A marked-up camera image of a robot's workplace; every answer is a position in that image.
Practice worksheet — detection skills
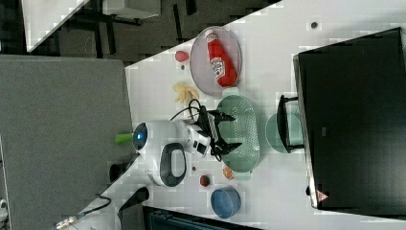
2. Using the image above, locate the green plastic strainer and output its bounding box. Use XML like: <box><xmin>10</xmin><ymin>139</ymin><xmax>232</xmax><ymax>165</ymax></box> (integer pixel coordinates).
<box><xmin>217</xmin><ymin>87</ymin><xmax>260</xmax><ymax>180</ymax></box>

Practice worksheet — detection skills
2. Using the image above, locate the green toy object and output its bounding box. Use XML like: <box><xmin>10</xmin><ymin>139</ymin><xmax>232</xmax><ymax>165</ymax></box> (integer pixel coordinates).
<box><xmin>115</xmin><ymin>133</ymin><xmax>133</xmax><ymax>145</ymax></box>

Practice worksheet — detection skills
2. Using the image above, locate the toy strawberry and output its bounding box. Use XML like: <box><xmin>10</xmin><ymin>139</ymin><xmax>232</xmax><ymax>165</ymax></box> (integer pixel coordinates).
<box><xmin>175</xmin><ymin>51</ymin><xmax>189</xmax><ymax>62</ymax></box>

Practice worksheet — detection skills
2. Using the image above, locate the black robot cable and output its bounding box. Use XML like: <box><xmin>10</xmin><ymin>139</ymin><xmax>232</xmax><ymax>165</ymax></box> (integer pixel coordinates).
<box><xmin>169</xmin><ymin>98</ymin><xmax>205</xmax><ymax>123</ymax></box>

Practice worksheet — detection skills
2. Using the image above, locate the silver toaster oven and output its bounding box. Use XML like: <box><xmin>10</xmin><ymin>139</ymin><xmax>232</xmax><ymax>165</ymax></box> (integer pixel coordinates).
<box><xmin>293</xmin><ymin>28</ymin><xmax>406</xmax><ymax>219</ymax></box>

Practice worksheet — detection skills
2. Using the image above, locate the red plush ketchup bottle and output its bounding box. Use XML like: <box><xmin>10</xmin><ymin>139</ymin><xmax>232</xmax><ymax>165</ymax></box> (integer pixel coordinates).
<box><xmin>205</xmin><ymin>30</ymin><xmax>237</xmax><ymax>87</ymax></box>

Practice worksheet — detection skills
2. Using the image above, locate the toy orange half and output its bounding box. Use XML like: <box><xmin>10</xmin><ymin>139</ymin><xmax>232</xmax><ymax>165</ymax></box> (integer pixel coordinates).
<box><xmin>222</xmin><ymin>166</ymin><xmax>234</xmax><ymax>180</ymax></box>

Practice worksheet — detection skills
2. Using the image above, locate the green plastic cup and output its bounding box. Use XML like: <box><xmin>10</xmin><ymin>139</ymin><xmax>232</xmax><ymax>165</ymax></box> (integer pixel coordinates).
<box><xmin>265</xmin><ymin>113</ymin><xmax>304</xmax><ymax>153</ymax></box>

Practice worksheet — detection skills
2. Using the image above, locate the grey partition board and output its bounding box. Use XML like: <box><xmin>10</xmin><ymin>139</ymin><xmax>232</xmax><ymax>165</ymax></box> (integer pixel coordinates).
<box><xmin>0</xmin><ymin>56</ymin><xmax>132</xmax><ymax>230</ymax></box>

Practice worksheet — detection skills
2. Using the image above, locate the toy peeled banana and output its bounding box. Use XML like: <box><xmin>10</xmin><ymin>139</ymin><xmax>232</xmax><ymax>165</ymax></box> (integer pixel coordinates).
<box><xmin>172</xmin><ymin>83</ymin><xmax>199</xmax><ymax>104</ymax></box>

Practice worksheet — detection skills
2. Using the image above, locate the small red toy fruit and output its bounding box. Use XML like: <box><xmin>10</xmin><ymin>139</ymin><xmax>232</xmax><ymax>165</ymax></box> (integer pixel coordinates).
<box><xmin>199</xmin><ymin>175</ymin><xmax>211</xmax><ymax>187</ymax></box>

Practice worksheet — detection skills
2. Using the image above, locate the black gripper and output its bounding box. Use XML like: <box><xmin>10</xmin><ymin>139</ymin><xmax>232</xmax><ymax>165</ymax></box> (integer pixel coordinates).
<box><xmin>198</xmin><ymin>105</ymin><xmax>241</xmax><ymax>162</ymax></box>

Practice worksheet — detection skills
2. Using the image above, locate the blue plastic bowl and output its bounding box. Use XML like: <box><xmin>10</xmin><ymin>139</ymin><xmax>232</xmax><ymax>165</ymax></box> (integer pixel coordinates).
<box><xmin>211</xmin><ymin>186</ymin><xmax>241</xmax><ymax>219</ymax></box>

